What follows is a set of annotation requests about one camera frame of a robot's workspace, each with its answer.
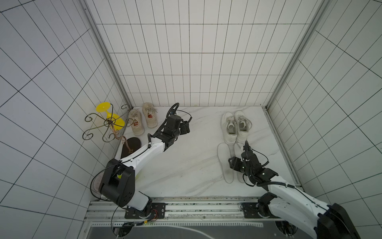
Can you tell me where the dark oval stand base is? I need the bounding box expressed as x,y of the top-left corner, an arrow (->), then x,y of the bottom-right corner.
121,137 -> 141,158

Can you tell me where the beige sneaker red label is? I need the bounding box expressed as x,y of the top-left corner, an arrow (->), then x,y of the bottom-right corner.
128,109 -> 144,136
142,103 -> 158,128

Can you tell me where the grey shoe insole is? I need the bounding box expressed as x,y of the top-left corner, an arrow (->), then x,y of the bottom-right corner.
217,143 -> 234,184
234,142 -> 245,184

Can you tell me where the scrolled metal wire stand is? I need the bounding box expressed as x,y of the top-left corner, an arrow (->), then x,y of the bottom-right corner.
82,102 -> 133,153

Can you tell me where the aluminium mounting rail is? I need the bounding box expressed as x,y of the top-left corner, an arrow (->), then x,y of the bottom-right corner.
85,197 -> 276,226

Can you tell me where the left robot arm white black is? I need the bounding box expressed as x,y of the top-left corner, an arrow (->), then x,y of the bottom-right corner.
92,114 -> 191,214

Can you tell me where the white leather sneaker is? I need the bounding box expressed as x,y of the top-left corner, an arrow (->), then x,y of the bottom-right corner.
221,112 -> 238,145
234,111 -> 252,143

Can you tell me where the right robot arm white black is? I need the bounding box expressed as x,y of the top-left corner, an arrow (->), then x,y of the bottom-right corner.
228,144 -> 360,239

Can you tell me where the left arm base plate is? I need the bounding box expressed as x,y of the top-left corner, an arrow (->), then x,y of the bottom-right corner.
124,203 -> 167,220

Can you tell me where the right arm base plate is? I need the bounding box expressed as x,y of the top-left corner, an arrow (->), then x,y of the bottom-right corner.
240,202 -> 282,221

